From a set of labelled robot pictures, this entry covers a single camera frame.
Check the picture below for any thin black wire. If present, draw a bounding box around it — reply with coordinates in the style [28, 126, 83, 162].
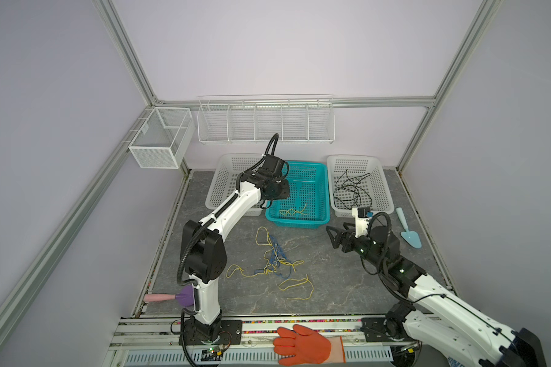
[332, 168, 373, 212]

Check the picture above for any blue wire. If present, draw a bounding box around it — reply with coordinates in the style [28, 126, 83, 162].
[254, 235, 299, 280]

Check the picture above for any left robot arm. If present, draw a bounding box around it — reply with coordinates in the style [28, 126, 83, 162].
[176, 133, 290, 342]

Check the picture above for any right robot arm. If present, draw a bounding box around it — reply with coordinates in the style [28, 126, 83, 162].
[326, 208, 546, 366]

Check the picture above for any teal plastic basket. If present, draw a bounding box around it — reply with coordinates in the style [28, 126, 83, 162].
[266, 161, 331, 229]

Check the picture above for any white plastic basket right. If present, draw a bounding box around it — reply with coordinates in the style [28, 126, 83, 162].
[326, 154, 394, 217]

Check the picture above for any white plastic basket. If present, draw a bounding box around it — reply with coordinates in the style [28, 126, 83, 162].
[205, 153, 262, 210]
[326, 154, 394, 217]

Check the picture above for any white plastic basket left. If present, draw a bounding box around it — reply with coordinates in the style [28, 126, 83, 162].
[205, 153, 262, 210]

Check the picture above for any orange rubber glove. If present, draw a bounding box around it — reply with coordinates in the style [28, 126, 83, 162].
[272, 324, 346, 366]

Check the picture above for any pink purple brush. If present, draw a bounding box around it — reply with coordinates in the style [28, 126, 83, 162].
[143, 284, 194, 307]

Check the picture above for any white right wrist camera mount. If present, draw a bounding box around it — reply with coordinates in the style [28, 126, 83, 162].
[351, 206, 373, 238]

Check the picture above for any mint green brush handle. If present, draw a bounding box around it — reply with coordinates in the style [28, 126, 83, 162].
[395, 207, 422, 249]

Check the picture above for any long white wire shelf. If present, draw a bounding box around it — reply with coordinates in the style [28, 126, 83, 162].
[197, 94, 336, 145]

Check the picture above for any small white wire basket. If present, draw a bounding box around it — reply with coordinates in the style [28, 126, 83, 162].
[129, 107, 195, 170]

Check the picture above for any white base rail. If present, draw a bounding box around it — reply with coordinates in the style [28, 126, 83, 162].
[103, 314, 446, 366]

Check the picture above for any aluminium frame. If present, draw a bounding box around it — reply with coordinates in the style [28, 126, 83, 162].
[0, 1, 501, 351]

